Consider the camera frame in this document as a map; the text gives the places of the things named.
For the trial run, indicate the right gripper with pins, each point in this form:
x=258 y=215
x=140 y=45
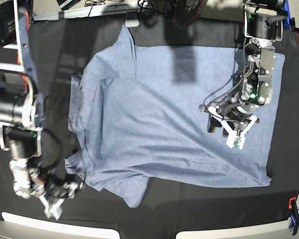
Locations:
x=53 y=187

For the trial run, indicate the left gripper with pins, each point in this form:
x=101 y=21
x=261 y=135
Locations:
x=236 y=114

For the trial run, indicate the blue-grey t-shirt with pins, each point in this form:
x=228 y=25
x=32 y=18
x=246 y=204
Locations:
x=135 y=112

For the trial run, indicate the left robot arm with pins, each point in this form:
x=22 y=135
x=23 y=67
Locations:
x=263 y=25

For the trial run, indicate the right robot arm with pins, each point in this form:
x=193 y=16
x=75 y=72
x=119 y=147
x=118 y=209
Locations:
x=35 y=151

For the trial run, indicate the orange blue clamp near right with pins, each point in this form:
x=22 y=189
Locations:
x=294 y=215

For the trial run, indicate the blue clamp far right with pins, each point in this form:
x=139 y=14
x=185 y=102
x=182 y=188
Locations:
x=288 y=22

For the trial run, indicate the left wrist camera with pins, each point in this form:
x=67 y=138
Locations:
x=236 y=139

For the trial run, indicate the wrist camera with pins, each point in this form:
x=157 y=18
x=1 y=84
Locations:
x=236 y=139
x=52 y=209

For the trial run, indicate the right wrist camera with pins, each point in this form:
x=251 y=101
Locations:
x=52 y=209

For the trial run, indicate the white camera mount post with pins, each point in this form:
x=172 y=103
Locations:
x=132 y=19

